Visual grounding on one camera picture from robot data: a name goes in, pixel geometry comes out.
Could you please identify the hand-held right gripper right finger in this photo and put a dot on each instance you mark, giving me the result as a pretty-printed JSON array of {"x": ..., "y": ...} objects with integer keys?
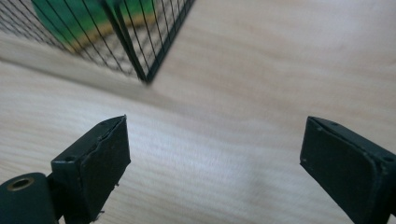
[{"x": 348, "y": 168}]

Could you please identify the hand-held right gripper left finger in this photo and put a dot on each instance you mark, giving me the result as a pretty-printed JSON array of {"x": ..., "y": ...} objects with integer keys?
[{"x": 93, "y": 174}]

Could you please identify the green packet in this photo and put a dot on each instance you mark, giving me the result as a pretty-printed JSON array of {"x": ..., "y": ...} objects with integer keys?
[{"x": 84, "y": 18}]

